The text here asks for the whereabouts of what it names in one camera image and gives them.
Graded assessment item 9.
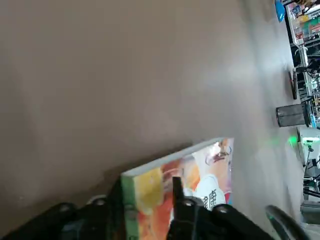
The colourful juice recipe book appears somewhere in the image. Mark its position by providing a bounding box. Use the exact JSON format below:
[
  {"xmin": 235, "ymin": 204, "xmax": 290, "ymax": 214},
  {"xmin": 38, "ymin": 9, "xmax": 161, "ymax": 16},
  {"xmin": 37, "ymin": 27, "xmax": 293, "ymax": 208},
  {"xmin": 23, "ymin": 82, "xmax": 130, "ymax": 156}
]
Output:
[{"xmin": 120, "ymin": 137, "xmax": 235, "ymax": 240}]

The black mesh pen holder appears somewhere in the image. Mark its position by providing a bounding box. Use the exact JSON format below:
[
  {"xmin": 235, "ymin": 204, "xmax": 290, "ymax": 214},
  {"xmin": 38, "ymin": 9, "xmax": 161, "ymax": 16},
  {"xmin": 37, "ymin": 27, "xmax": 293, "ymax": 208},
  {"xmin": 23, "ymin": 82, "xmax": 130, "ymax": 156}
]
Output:
[{"xmin": 275, "ymin": 104, "xmax": 310, "ymax": 129}]

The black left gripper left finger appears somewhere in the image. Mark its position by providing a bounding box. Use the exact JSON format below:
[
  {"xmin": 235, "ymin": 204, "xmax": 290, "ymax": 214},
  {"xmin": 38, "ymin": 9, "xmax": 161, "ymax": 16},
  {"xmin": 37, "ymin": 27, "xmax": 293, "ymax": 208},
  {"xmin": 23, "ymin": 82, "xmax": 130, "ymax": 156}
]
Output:
[{"xmin": 0, "ymin": 177, "xmax": 126, "ymax": 240}]

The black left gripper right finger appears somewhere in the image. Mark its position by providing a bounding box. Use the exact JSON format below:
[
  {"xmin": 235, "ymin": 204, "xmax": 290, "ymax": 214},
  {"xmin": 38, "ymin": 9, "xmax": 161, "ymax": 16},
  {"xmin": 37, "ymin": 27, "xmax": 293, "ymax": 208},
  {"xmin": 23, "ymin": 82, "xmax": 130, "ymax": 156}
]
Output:
[{"xmin": 166, "ymin": 176, "xmax": 276, "ymax": 240}]

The grey hands cover book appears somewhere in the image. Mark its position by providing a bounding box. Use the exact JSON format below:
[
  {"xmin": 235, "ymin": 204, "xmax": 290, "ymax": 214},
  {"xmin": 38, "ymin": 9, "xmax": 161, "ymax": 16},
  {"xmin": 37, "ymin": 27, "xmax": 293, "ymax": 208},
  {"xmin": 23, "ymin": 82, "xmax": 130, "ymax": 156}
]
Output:
[{"xmin": 287, "ymin": 69, "xmax": 299, "ymax": 100}]

